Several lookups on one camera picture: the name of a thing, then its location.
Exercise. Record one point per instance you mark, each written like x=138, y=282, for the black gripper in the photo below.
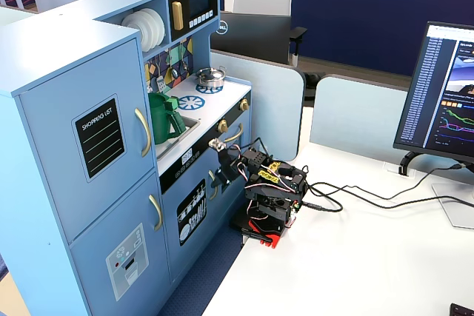
x=224, y=160

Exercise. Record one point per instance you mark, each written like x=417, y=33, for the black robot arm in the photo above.
x=274, y=197

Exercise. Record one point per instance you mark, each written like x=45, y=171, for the silver toy pot with lid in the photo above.
x=210, y=77

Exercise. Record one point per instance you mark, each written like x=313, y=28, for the gold stove knob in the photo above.
x=243, y=104
x=222, y=126

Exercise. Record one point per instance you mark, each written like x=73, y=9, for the light blue desk divider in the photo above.
x=274, y=101
x=355, y=112

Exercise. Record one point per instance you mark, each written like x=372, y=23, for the green plastic pitcher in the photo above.
x=161, y=120

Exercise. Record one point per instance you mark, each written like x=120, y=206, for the red table clamp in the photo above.
x=268, y=236

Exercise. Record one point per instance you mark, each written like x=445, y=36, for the silver slotted spatula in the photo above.
x=160, y=83

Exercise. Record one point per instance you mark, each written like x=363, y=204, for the silver hanging utensil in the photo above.
x=184, y=60

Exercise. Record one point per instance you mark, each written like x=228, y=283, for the black Dell monitor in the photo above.
x=255, y=35

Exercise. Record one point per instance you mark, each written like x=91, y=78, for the white toy plate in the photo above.
x=151, y=29
x=132, y=23
x=160, y=27

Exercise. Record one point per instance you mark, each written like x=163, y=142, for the blue toy kitchen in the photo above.
x=74, y=90

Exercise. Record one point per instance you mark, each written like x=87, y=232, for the black computer monitor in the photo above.
x=444, y=90

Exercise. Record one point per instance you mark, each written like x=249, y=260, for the silver monitor stand base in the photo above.
x=455, y=205

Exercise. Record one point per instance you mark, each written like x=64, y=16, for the black keyboard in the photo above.
x=463, y=310

